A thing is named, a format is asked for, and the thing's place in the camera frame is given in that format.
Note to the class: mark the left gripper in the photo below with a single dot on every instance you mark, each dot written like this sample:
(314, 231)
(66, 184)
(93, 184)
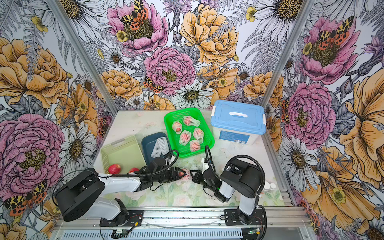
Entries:
(176, 173)

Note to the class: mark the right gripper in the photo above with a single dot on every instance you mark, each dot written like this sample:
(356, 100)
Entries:
(196, 179)

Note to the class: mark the white foam net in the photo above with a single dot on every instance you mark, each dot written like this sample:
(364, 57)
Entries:
(157, 152)

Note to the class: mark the bare red apple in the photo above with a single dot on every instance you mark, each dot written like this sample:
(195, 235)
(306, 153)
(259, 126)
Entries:
(134, 170)
(114, 169)

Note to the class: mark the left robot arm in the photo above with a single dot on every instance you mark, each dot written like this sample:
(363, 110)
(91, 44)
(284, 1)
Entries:
(84, 195)

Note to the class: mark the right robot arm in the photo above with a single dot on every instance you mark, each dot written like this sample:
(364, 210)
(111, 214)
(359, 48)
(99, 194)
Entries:
(242, 174)

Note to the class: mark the bright green plastic basket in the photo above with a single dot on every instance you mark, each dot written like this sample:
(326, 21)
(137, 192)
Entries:
(184, 151)

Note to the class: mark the dark teal plastic tub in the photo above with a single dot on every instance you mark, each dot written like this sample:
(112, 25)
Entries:
(148, 145)

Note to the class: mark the pale green perforated basket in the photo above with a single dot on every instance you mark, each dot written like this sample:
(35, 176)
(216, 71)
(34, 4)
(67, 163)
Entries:
(125, 152)

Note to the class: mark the blue lidded storage box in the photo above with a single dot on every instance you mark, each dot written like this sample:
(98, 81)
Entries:
(238, 122)

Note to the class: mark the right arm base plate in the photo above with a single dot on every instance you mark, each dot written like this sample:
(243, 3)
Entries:
(233, 217)

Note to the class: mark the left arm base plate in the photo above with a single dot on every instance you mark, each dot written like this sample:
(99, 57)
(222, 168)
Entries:
(127, 218)

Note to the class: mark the aluminium front rail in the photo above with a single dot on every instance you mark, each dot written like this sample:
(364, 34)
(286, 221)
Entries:
(283, 223)

